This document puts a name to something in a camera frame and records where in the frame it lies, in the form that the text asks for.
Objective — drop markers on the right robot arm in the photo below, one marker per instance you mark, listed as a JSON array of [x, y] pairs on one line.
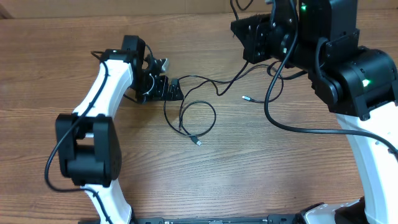
[[358, 85]]

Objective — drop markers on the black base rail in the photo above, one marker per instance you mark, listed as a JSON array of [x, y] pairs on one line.
[[214, 220]]

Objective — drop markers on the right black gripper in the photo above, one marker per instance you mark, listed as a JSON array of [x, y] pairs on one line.
[[252, 26]]

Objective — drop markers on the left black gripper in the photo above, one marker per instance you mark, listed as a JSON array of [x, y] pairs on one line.
[[160, 93]]

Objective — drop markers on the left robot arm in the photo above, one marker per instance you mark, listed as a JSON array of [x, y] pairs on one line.
[[87, 146]]

